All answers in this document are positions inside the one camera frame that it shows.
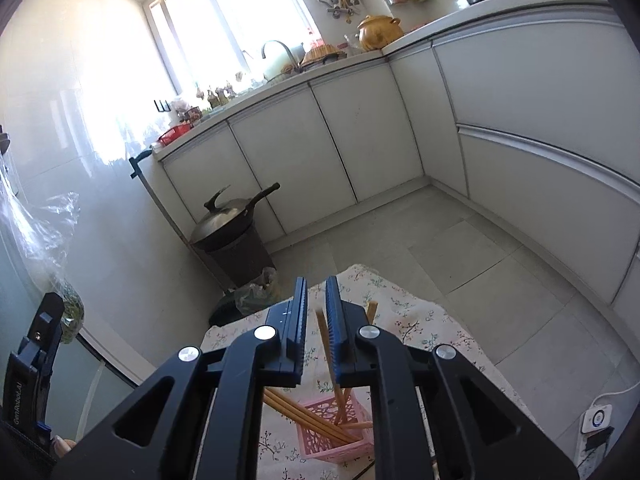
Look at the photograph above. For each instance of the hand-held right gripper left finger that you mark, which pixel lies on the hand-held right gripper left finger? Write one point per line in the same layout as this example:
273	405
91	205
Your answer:
300	320

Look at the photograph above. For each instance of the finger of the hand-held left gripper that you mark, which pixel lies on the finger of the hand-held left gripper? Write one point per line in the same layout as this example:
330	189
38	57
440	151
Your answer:
45	315

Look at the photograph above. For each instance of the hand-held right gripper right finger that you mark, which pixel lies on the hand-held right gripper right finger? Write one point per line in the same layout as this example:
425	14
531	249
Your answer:
332	320

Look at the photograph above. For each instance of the light wooden chopstick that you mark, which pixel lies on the light wooden chopstick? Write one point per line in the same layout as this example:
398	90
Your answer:
324	335

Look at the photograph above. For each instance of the pile of wooden chopsticks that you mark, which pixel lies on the pile of wooden chopsticks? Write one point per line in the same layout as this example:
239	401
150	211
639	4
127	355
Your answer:
295	412

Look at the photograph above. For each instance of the pink plastic basket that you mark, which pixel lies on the pink plastic basket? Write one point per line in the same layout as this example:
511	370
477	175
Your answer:
330	452

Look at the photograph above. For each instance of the person's left hand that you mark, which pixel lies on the person's left hand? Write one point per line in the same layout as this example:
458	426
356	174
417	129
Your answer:
64	447

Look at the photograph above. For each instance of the crumpled clear plastic bag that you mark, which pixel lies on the crumpled clear plastic bag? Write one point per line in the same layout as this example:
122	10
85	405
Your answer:
257	292

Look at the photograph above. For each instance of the floral tablecloth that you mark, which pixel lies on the floral tablecloth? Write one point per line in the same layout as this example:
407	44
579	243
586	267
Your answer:
400	320

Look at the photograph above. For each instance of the dark brown trash bin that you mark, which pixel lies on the dark brown trash bin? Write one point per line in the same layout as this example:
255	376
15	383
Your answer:
245	262

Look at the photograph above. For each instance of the black wok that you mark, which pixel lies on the black wok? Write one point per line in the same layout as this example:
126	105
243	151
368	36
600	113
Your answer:
235	232

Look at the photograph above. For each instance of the metal wok lid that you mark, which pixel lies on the metal wok lid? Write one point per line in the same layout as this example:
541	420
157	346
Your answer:
220	217

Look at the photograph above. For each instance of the grey pole with black clamp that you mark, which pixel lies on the grey pole with black clamp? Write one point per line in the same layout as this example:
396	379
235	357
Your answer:
160	195

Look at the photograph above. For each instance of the white base cabinet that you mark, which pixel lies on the white base cabinet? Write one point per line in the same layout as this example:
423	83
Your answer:
300	145
525	85

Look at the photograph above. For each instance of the red plastic basket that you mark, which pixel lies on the red plastic basket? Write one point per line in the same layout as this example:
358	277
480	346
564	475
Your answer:
175	135

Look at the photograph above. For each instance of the row of small bottles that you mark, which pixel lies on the row of small bottles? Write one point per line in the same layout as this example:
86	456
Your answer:
217	95

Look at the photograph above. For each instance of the woven basket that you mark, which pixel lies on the woven basket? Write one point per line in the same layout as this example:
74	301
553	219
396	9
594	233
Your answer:
322	56

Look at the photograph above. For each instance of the curved metal faucet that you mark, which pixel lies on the curved metal faucet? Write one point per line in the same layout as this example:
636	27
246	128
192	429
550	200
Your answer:
275	45

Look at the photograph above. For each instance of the white power strip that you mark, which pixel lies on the white power strip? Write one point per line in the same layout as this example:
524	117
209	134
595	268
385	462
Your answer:
595	425

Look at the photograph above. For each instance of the yellow clay pot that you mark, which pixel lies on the yellow clay pot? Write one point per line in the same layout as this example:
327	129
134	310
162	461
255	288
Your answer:
377	35

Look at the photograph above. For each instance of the kitchen window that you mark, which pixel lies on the kitchen window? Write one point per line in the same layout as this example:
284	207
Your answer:
225	20

